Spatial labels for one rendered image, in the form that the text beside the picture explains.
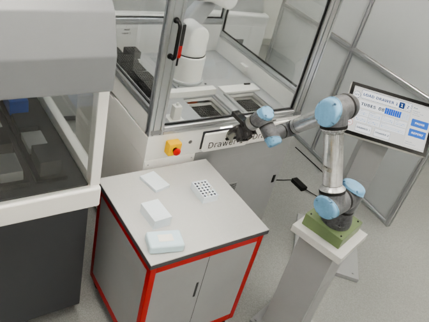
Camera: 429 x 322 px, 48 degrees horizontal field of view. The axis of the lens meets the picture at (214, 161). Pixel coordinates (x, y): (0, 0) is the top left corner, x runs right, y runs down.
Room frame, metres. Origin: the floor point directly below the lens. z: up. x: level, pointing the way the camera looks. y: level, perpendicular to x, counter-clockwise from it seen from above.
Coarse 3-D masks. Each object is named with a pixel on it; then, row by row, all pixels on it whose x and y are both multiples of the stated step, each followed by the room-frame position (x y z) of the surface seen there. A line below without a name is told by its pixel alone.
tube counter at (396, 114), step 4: (380, 108) 2.63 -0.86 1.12; (384, 108) 2.63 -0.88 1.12; (388, 108) 2.64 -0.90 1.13; (380, 112) 2.61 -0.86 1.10; (384, 112) 2.62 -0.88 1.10; (388, 112) 2.62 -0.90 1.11; (392, 112) 2.62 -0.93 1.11; (396, 112) 2.63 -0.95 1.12; (400, 112) 2.63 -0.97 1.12; (404, 112) 2.63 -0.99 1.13; (396, 116) 2.61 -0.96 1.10; (400, 116) 2.61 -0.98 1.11; (404, 116) 2.62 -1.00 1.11; (408, 116) 2.62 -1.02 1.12; (408, 120) 2.61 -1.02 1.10
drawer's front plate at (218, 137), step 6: (216, 132) 2.19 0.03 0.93; (222, 132) 2.21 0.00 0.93; (204, 138) 2.15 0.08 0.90; (210, 138) 2.16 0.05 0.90; (216, 138) 2.18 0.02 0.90; (222, 138) 2.21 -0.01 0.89; (204, 144) 2.14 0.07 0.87; (210, 144) 2.16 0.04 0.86; (216, 144) 2.19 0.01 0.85; (222, 144) 2.22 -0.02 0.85; (228, 144) 2.24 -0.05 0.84; (234, 144) 2.27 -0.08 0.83; (240, 144) 2.30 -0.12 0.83; (204, 150) 2.15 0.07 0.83; (210, 150) 2.17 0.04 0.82
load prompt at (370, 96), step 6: (366, 96) 2.67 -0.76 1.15; (372, 96) 2.67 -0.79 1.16; (378, 96) 2.67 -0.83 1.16; (384, 96) 2.68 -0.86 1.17; (378, 102) 2.65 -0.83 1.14; (384, 102) 2.66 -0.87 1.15; (390, 102) 2.66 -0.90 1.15; (396, 102) 2.66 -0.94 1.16; (402, 102) 2.67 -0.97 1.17; (396, 108) 2.64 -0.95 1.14; (402, 108) 2.65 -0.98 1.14; (408, 108) 2.65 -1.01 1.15
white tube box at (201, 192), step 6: (204, 180) 1.93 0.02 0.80; (192, 186) 1.88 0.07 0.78; (198, 186) 1.87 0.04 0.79; (204, 186) 1.89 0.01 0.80; (210, 186) 1.90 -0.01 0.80; (198, 192) 1.83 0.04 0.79; (204, 192) 1.84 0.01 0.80; (210, 192) 1.86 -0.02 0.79; (216, 192) 1.86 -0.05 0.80; (204, 198) 1.79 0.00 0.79; (210, 198) 1.82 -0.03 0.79; (216, 198) 1.84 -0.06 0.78
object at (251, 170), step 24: (120, 144) 2.16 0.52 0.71; (264, 144) 2.47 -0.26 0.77; (288, 144) 2.61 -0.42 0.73; (120, 168) 2.13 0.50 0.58; (144, 168) 1.96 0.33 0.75; (216, 168) 2.26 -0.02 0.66; (240, 168) 2.38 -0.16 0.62; (264, 168) 2.52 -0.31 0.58; (240, 192) 2.43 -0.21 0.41; (264, 192) 2.57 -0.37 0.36
